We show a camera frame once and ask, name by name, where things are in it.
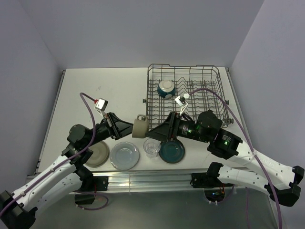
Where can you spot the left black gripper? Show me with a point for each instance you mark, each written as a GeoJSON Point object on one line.
{"type": "Point", "coordinates": [116, 127]}

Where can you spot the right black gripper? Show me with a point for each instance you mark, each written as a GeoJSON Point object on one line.
{"type": "Point", "coordinates": [168, 129]}

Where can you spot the olive ceramic mug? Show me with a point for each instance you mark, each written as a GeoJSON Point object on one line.
{"type": "Point", "coordinates": [140, 127]}

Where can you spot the clear glass tumbler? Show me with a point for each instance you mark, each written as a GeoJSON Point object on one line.
{"type": "Point", "coordinates": [152, 147]}

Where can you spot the teal white ceramic bowl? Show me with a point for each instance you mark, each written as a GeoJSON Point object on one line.
{"type": "Point", "coordinates": [166, 89]}

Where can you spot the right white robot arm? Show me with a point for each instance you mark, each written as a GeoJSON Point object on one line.
{"type": "Point", "coordinates": [278, 181]}

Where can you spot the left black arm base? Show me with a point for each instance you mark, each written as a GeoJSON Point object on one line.
{"type": "Point", "coordinates": [91, 190]}

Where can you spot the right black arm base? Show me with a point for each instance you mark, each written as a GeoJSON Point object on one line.
{"type": "Point", "coordinates": [215, 191]}

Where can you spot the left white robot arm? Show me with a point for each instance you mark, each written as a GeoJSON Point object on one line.
{"type": "Point", "coordinates": [18, 208]}

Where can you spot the teal ceramic plate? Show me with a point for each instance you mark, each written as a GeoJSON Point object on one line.
{"type": "Point", "coordinates": [172, 152]}

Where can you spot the beige ceramic plate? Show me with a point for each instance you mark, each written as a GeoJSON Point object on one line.
{"type": "Point", "coordinates": [100, 154]}

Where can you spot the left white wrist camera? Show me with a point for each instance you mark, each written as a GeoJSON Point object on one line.
{"type": "Point", "coordinates": [100, 105]}

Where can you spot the grey wire dish rack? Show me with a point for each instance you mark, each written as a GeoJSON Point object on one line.
{"type": "Point", "coordinates": [187, 90]}

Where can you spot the aluminium mounting rail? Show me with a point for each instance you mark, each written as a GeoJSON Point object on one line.
{"type": "Point", "coordinates": [143, 181]}

